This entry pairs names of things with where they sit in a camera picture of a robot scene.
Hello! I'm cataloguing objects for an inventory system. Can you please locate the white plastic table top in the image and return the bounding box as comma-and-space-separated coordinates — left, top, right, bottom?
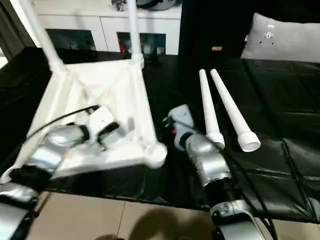
0, 59, 169, 184

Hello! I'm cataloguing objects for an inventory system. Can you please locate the white plastic table leg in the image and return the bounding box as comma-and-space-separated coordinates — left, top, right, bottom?
198, 69, 226, 150
21, 0, 68, 74
209, 68, 262, 153
126, 0, 145, 69

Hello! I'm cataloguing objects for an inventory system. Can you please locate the black work mat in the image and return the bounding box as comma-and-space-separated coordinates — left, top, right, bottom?
0, 46, 320, 224

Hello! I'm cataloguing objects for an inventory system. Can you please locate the white glass-door cabinet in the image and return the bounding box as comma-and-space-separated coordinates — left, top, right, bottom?
34, 0, 183, 55

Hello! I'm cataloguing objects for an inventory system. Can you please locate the grey round cooker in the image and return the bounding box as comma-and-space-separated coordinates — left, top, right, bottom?
136, 0, 176, 11

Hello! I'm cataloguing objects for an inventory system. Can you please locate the grey cushion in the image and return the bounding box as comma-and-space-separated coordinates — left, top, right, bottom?
240, 12, 320, 64

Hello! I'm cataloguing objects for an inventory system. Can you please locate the grey pleated curtain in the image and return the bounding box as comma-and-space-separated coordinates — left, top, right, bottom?
0, 0, 36, 62

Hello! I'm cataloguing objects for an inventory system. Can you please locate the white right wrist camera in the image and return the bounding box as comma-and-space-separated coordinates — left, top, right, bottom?
167, 104, 195, 153

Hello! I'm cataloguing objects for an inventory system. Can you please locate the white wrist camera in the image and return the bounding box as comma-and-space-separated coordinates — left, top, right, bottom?
86, 104, 121, 146
167, 104, 195, 153

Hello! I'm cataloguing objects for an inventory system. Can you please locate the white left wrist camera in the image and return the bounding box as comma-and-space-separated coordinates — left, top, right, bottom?
86, 104, 121, 146

